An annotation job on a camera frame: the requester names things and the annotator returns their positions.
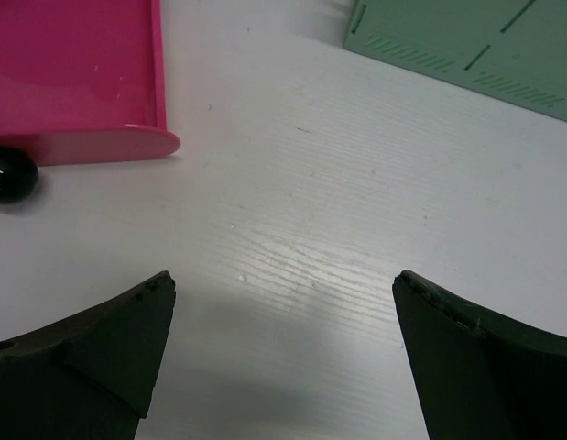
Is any pink drawer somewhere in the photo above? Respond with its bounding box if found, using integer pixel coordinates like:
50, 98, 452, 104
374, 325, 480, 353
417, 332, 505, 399
0, 0, 182, 205

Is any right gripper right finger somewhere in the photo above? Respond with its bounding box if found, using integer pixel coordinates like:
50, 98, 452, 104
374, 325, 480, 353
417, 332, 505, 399
392, 270, 567, 439

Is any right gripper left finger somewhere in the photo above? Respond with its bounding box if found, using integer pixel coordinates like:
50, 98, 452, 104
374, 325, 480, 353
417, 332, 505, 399
0, 271, 176, 439

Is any green file rack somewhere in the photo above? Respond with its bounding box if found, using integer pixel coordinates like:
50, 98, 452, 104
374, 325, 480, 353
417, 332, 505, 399
344, 0, 567, 122

